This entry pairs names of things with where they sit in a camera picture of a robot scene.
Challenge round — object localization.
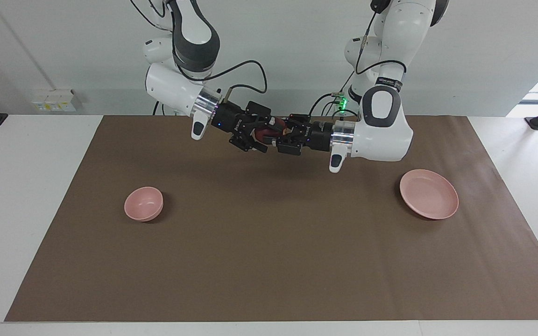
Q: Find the pink plate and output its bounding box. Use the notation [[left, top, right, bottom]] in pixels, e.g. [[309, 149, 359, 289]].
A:
[[399, 169, 460, 220]]

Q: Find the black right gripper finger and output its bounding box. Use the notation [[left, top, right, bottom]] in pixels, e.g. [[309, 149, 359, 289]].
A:
[[230, 128, 268, 154], [246, 100, 274, 126]]

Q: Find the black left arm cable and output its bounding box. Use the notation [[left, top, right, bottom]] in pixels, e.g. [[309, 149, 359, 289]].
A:
[[354, 9, 408, 75]]

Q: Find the pink bowl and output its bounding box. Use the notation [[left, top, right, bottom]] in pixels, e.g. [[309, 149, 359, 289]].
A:
[[124, 186, 164, 223]]

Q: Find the brown paper table mat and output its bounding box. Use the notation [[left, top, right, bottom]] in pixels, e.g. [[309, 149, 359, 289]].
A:
[[4, 115, 538, 322]]

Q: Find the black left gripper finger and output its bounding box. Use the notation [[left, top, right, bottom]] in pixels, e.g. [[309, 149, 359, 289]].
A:
[[288, 113, 314, 133], [275, 136, 304, 157]]

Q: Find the red apple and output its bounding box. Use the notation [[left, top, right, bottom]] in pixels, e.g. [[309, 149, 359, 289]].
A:
[[255, 124, 289, 143]]

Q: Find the white wall socket box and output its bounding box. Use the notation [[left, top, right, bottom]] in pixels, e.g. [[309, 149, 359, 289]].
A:
[[32, 89, 83, 113]]

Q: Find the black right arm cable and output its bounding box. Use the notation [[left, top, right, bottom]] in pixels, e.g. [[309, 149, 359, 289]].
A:
[[129, 0, 268, 102]]

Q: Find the black left base cable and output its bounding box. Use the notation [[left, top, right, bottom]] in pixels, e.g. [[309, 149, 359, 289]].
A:
[[309, 92, 345, 116]]

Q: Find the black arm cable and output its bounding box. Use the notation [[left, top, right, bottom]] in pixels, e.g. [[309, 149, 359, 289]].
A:
[[354, 9, 408, 75], [129, 0, 268, 102]]

